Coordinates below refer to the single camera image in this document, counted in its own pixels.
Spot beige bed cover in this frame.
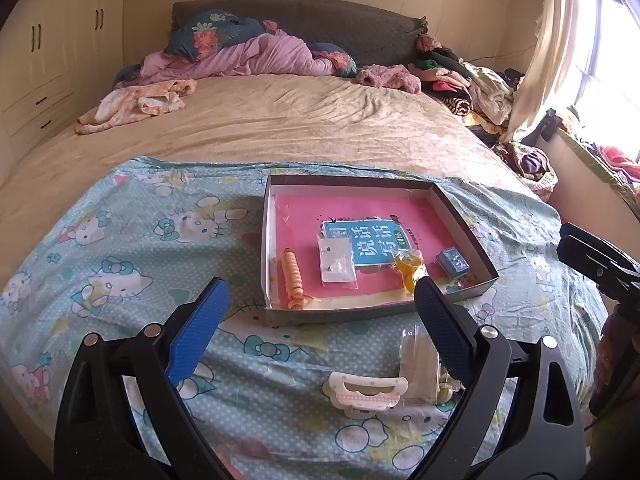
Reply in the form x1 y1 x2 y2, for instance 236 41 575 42
1 75 524 278

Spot cream white wardrobe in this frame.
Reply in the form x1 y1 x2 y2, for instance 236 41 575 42
1 0 124 177

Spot pink book blue label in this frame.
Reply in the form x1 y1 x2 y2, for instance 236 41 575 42
274 194 460 299

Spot peach white garment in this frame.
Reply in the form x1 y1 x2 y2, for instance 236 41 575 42
74 79 198 136

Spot clear plastic bag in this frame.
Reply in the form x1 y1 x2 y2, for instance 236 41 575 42
399 325 440 404

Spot dark shallow cardboard box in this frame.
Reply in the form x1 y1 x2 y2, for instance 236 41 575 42
260 174 499 326

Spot cream pearl hair clip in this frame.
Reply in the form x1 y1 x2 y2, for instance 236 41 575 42
436 366 462 404

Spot floral dark blue pillow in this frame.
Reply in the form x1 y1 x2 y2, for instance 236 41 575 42
164 9 280 63

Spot yellow rings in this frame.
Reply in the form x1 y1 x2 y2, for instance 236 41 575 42
392 249 431 295

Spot fuzzy pink garment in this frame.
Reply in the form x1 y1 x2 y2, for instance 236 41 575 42
354 64 422 94

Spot pile of mixed clothes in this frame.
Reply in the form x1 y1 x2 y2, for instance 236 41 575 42
408 32 515 134

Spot pink purple duvet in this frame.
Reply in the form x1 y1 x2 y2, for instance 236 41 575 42
136 32 336 84

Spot orange spiral hair clip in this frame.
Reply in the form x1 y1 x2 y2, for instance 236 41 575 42
280 247 318 310

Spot earring card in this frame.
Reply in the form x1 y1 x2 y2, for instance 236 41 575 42
318 237 357 288

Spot cream white hair claw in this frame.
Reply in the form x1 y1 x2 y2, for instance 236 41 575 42
322 372 408 414

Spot dark grey headboard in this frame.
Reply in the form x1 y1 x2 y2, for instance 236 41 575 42
171 0 428 66

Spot clothes heap by window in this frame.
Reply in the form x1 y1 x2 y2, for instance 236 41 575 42
494 142 558 202

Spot small blue box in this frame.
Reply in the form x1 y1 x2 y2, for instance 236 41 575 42
436 246 471 280

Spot cream curtain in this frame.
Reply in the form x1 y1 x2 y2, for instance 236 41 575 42
500 0 580 144

